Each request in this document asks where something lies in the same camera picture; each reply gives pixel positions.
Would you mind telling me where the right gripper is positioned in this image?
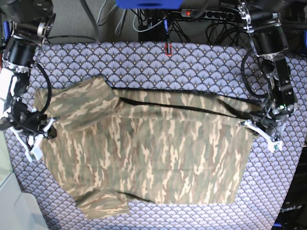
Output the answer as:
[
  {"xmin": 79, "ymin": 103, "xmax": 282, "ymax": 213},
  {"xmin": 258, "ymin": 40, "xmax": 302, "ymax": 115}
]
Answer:
[{"xmin": 7, "ymin": 100, "xmax": 58, "ymax": 162}]

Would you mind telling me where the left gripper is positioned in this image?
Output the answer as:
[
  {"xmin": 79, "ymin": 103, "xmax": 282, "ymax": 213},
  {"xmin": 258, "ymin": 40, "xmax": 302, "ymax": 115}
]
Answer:
[{"xmin": 240, "ymin": 102, "xmax": 295, "ymax": 152}]

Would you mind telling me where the camouflage T-shirt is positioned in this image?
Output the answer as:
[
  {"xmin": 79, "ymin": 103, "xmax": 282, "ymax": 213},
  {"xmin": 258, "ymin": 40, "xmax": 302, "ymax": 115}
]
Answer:
[{"xmin": 41, "ymin": 77, "xmax": 259, "ymax": 219}]

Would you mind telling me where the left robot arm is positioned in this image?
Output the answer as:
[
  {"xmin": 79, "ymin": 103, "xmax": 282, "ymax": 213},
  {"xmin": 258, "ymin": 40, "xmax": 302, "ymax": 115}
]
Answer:
[{"xmin": 237, "ymin": 0, "xmax": 297, "ymax": 152}]

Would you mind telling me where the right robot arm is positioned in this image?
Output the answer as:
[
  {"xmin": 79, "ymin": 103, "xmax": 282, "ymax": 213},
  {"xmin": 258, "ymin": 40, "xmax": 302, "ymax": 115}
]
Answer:
[{"xmin": 0, "ymin": 0, "xmax": 57, "ymax": 162}]

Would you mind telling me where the black OpenArm box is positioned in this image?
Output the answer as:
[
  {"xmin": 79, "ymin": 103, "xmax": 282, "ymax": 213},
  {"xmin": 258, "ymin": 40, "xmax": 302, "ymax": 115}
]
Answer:
[{"xmin": 272, "ymin": 146, "xmax": 307, "ymax": 230}]

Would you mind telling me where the white plastic bin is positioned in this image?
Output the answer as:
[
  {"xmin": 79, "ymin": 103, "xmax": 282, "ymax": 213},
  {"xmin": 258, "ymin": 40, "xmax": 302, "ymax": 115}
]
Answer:
[{"xmin": 0, "ymin": 132, "xmax": 48, "ymax": 230}]

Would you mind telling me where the purple fan-pattern table cloth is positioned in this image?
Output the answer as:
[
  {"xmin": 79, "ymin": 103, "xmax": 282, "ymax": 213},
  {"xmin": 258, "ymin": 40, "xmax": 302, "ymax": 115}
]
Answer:
[{"xmin": 5, "ymin": 42, "xmax": 307, "ymax": 230}]

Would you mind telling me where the red and black clamp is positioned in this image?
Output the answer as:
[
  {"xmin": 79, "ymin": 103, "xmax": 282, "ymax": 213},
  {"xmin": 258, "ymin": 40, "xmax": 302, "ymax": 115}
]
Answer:
[{"xmin": 165, "ymin": 43, "xmax": 172, "ymax": 57}]

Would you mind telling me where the black power strip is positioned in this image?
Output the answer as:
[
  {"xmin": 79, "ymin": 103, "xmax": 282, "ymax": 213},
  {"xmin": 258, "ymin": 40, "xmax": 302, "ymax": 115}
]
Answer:
[{"xmin": 180, "ymin": 9, "xmax": 236, "ymax": 22}]

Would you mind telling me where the blue plastic mount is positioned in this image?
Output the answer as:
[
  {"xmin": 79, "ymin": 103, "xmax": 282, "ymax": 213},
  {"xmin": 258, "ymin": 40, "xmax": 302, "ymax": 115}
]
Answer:
[{"xmin": 116, "ymin": 0, "xmax": 183, "ymax": 10}]

